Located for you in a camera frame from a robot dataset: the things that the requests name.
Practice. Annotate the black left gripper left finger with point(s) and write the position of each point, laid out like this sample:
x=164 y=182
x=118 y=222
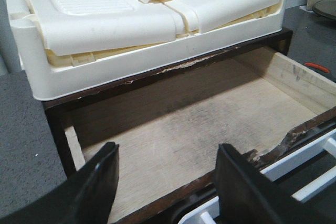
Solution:
x=85 y=197

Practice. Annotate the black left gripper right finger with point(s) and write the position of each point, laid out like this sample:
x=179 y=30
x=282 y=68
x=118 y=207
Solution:
x=247 y=196

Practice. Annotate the dark wooden drawer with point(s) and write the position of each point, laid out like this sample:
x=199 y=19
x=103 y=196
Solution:
x=169 y=131

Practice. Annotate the dark wooden drawer cabinet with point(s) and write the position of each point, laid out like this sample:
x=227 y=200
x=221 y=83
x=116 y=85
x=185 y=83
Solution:
x=56 y=110

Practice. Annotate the white plastic folding crate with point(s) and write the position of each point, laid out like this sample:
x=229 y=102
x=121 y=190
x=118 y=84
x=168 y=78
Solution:
x=68 y=46

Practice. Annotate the black round lid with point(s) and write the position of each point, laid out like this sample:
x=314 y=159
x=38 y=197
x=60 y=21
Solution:
x=325 y=8

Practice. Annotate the white wire rack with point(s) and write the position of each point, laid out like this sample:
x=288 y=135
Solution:
x=307 y=175

